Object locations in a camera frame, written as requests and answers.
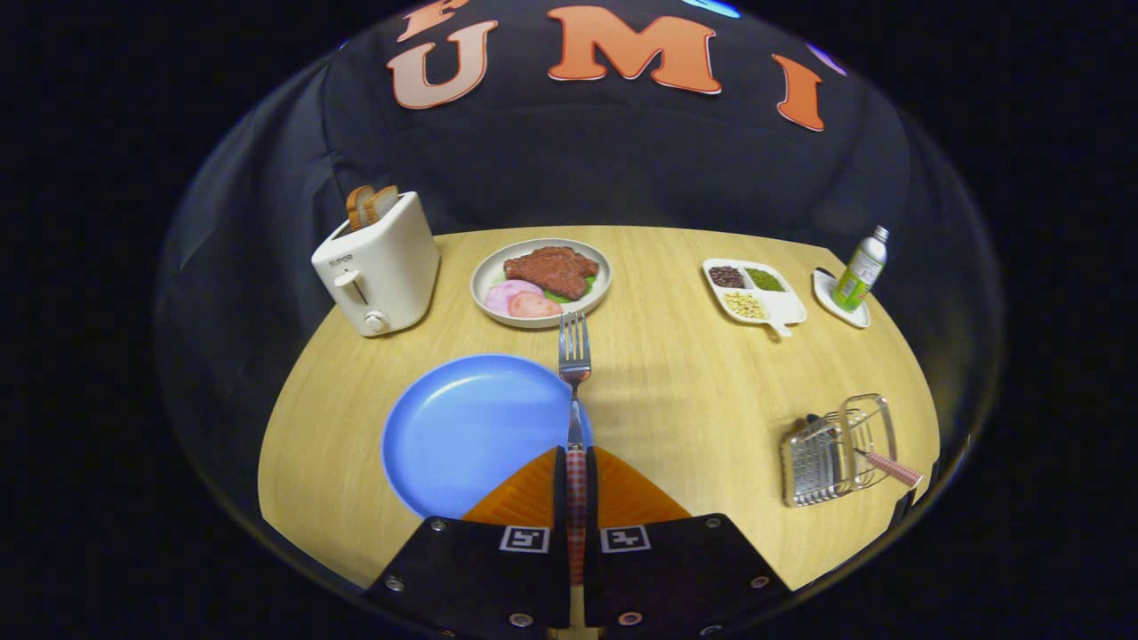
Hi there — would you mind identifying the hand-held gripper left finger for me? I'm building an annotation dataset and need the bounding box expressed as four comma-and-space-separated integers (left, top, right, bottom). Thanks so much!
365, 444, 570, 634

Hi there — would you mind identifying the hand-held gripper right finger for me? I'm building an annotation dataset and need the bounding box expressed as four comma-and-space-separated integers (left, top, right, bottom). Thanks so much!
584, 444, 792, 634

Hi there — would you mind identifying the fork with red checkered handle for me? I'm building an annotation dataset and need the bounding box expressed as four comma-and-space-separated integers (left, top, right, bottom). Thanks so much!
557, 311, 593, 588

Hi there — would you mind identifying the spoon with red checkered handle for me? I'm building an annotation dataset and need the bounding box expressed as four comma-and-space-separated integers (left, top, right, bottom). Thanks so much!
805, 412, 926, 489

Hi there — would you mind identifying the blue round plate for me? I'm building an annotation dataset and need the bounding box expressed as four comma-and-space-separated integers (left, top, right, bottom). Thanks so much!
381, 354, 595, 521

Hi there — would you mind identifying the pink ham slice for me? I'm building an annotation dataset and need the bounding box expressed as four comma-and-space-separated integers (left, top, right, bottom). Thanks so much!
485, 279, 545, 316
509, 292, 564, 319

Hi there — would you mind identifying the green lettuce leaf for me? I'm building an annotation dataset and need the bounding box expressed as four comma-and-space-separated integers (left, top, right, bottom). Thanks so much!
542, 276, 598, 305

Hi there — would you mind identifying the red-brown meat steak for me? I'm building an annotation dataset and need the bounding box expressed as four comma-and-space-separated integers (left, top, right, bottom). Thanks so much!
503, 246, 600, 301

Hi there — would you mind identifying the beige round plate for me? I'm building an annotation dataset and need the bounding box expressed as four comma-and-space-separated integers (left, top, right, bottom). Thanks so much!
469, 237, 613, 330

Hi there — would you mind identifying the white divided tray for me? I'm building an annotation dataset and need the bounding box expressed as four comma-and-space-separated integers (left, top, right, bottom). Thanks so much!
701, 258, 808, 339

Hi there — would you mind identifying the white toaster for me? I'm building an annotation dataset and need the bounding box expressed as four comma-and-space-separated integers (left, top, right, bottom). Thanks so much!
311, 191, 441, 338

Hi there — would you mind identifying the small white dish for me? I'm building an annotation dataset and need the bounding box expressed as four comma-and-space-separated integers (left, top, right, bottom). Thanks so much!
812, 268, 872, 330

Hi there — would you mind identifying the green bottle with silver cap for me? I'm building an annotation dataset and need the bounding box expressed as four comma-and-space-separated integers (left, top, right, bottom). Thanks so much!
831, 225, 890, 313

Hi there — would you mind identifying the metal wire rack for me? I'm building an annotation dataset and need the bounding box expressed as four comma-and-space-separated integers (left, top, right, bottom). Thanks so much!
780, 393, 899, 508

